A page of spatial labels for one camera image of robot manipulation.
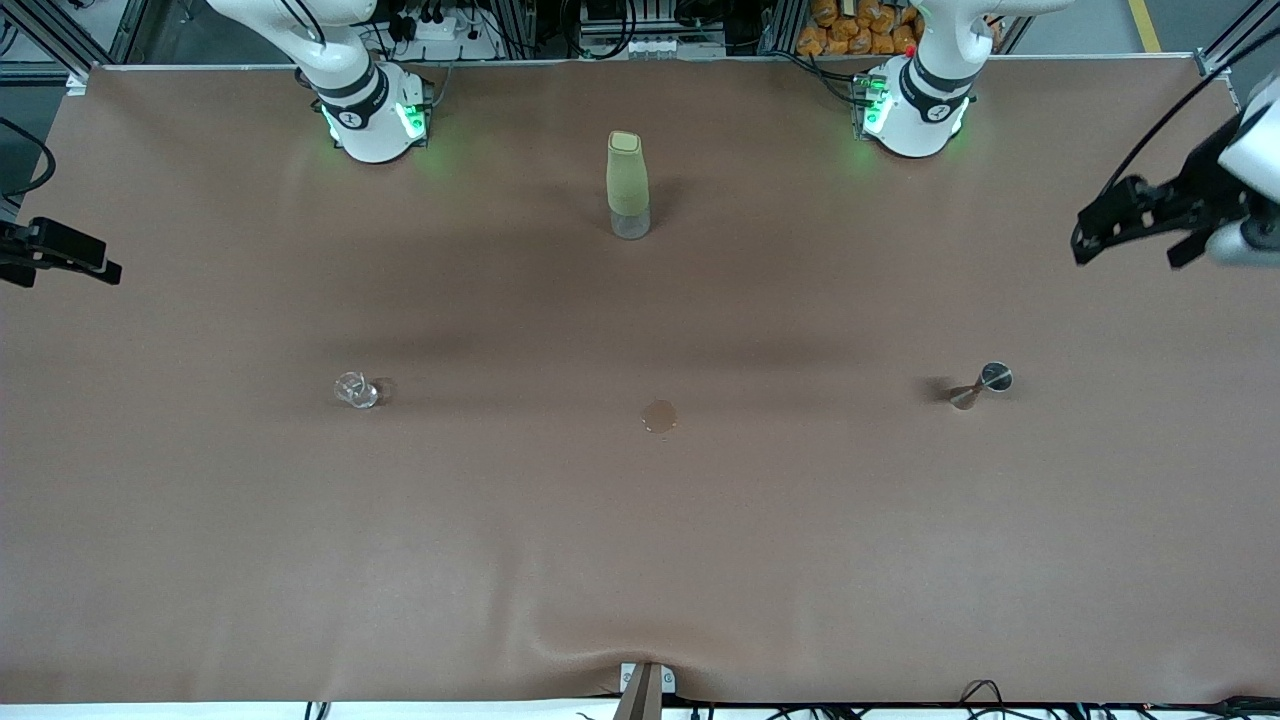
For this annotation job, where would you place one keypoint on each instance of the round brown coaster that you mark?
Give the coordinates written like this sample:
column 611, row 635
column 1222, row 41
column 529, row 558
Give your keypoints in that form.
column 659, row 417

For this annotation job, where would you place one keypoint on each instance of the frosted green tall bottle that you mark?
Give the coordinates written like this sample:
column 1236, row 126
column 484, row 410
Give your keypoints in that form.
column 628, row 180

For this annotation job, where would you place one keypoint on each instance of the steel double cone jigger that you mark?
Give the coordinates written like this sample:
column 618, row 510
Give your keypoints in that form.
column 996, row 377

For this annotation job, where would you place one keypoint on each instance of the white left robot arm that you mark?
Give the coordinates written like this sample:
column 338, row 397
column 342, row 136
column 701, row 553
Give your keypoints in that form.
column 920, row 120

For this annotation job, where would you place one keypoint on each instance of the metal camera stand bracket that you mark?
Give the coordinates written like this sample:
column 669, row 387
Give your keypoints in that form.
column 640, row 695

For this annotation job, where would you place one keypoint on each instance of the orange snack bags pile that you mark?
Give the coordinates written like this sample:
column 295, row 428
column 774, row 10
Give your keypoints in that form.
column 850, row 35

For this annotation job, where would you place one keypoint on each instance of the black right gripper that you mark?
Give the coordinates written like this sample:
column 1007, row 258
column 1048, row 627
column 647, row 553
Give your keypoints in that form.
column 45, row 247

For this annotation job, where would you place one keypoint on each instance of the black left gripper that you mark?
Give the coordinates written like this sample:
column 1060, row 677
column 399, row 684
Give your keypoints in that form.
column 1197, row 185

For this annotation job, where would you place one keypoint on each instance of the clear glass measuring cup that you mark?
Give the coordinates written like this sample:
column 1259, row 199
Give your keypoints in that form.
column 356, row 390

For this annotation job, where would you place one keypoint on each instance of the white power strip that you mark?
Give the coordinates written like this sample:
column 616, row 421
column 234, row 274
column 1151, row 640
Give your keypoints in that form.
column 645, row 46
column 440, row 30

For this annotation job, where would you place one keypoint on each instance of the aluminium frame post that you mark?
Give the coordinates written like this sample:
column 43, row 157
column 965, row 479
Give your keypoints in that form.
column 1212, row 65
column 72, row 70

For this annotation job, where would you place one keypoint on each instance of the brown table mat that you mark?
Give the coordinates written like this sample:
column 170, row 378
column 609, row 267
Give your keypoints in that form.
column 640, row 550

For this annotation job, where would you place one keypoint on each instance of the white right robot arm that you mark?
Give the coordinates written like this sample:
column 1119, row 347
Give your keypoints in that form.
column 370, row 120

